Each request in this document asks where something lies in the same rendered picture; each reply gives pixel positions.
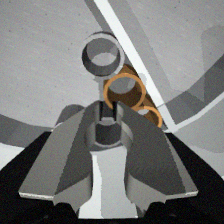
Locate grey metal bushing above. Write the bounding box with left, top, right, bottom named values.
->
left=95, top=101, right=121, bottom=147

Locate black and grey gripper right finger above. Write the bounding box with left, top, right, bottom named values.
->
left=112, top=100, right=224, bottom=224

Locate grey metal sleeve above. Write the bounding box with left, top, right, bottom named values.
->
left=78, top=31, right=125, bottom=80
left=54, top=104, right=85, bottom=128

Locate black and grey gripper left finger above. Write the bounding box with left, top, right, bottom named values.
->
left=0, top=100, right=103, bottom=224

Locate bronze bushing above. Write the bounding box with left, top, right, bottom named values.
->
left=103, top=64, right=146, bottom=110
left=134, top=93, right=162, bottom=127

